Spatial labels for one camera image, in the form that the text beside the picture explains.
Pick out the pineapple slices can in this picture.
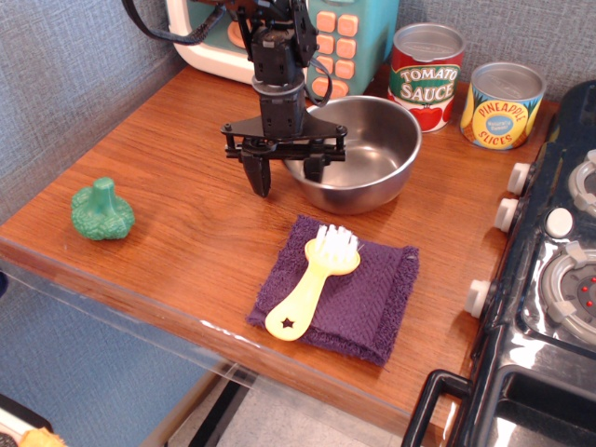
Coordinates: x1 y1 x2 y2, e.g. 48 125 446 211
460 61 547 151

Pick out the purple folded cloth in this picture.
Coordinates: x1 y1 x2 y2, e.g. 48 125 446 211
246 215 420 367

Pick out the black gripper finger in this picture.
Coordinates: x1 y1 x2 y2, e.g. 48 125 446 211
303 156 325 183
241 152 271 197

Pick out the green toy broccoli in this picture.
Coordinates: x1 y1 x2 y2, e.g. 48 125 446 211
71 177 135 241

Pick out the black toy stove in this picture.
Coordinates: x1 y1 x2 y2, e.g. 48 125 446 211
402 81 595 446

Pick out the teal toy microwave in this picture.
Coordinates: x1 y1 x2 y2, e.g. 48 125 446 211
174 0 400 99

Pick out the silver metal pot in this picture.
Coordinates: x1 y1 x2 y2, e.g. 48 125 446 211
284 96 423 215

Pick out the tomato sauce can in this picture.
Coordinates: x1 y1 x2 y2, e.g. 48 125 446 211
387 22 466 132

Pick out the white stove knob bottom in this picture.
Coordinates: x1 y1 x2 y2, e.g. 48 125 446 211
464 279 491 318

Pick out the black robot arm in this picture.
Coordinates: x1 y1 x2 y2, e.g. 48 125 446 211
221 1 347 197

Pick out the orange fuzzy object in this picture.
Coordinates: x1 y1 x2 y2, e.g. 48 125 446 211
19 427 66 447

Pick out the white stove knob middle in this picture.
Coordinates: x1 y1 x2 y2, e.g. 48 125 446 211
494 198 519 233

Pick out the yellow dish brush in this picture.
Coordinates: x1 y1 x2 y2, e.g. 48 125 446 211
264 224 360 342

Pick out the white stove knob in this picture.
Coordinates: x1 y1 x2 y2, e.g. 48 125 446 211
464 279 491 318
494 198 519 233
507 163 532 196

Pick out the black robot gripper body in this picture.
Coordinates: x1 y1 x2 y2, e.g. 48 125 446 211
221 83 347 164

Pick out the white stove knob top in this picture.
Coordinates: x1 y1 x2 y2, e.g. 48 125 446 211
507 163 532 196

